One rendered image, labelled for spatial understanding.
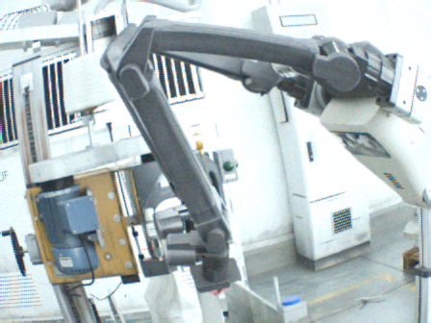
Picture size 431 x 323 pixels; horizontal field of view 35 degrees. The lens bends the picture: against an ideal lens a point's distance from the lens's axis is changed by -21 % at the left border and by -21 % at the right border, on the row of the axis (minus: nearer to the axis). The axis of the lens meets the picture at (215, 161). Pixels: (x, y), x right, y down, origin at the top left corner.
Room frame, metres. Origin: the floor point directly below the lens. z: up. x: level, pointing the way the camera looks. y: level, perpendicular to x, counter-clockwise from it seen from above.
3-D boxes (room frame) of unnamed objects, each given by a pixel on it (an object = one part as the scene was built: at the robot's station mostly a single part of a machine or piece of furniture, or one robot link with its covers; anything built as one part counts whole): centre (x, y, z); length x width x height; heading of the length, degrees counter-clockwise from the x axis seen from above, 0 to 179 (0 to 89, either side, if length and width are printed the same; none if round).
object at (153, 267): (2.29, 0.24, 1.04); 0.08 x 0.06 x 0.05; 101
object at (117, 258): (2.33, 0.47, 1.18); 0.34 x 0.25 x 0.31; 101
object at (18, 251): (2.26, 0.72, 1.13); 0.18 x 0.11 x 0.18; 11
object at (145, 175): (2.43, 0.14, 1.21); 0.30 x 0.25 x 0.30; 11
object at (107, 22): (4.72, 0.56, 1.82); 0.51 x 0.27 x 0.71; 11
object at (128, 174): (2.36, 0.28, 1.26); 0.22 x 0.05 x 0.16; 11
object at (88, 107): (2.13, 0.31, 1.61); 0.17 x 0.17 x 0.17
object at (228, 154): (2.35, -0.02, 1.29); 0.08 x 0.05 x 0.09; 11
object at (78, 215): (2.01, 0.39, 1.25); 0.10 x 0.08 x 0.12; 126
